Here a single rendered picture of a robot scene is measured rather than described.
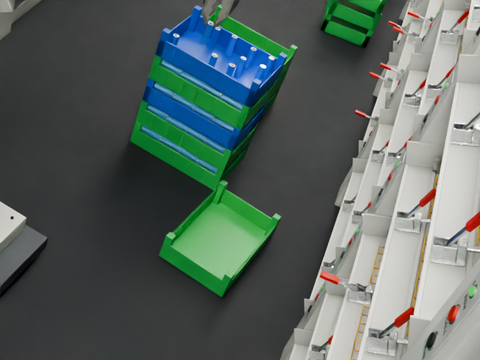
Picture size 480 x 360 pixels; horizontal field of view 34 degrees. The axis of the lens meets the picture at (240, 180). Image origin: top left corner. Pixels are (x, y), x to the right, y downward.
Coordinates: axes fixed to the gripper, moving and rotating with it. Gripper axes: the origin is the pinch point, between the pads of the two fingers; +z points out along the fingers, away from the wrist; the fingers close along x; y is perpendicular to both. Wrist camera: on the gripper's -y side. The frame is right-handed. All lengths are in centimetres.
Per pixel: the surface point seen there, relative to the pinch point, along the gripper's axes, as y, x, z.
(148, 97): 10.1, 8.4, 29.3
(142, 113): 11.9, 8.5, 35.4
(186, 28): 21.6, 4.9, 9.8
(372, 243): -67, -41, 11
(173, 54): 4.5, 6.0, 13.0
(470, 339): -144, -24, -21
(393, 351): -113, -33, 3
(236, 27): 58, -11, 14
